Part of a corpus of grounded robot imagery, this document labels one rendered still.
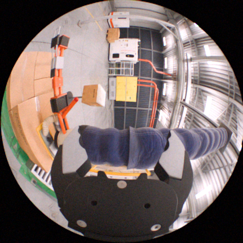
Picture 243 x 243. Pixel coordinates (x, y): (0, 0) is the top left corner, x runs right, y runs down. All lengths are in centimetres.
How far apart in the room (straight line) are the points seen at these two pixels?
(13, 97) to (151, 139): 120
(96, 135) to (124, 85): 726
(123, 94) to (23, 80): 739
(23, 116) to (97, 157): 56
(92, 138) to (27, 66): 109
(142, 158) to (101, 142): 19
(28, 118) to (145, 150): 74
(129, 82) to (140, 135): 725
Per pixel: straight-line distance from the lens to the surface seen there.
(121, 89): 763
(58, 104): 45
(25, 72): 115
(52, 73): 45
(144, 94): 1114
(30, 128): 70
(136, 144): 37
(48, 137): 55
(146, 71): 1112
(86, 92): 197
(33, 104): 71
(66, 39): 54
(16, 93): 107
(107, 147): 38
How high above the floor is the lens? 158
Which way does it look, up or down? 2 degrees down
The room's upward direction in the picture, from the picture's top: 93 degrees clockwise
